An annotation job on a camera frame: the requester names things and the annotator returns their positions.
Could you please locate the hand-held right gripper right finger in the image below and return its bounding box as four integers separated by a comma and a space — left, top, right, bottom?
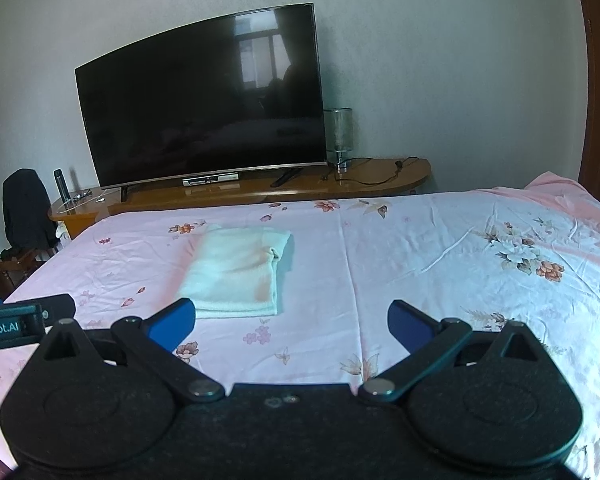
357, 300, 551, 403

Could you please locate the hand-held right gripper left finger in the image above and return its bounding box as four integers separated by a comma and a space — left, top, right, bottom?
35, 298, 226, 402

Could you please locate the white knit sweater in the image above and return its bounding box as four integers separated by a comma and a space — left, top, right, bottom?
176, 224, 295, 320

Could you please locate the pink floral bedsheet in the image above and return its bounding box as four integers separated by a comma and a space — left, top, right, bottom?
0, 171, 600, 480

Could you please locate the chair with dark garment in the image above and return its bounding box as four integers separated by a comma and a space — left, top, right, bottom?
0, 168, 60, 263

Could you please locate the dark bottle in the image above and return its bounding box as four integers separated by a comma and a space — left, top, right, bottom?
53, 168, 70, 202

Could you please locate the silver set-top box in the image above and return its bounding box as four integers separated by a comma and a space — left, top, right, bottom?
181, 171, 240, 187

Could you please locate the wooden television stand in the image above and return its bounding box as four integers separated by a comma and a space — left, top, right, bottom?
48, 157, 433, 241

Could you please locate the glass table lamp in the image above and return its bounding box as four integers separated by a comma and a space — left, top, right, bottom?
323, 107, 354, 174

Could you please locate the black curved television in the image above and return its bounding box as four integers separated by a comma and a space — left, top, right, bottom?
74, 2, 329, 203

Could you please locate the black power cable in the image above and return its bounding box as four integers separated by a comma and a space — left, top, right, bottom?
320, 157, 419, 186

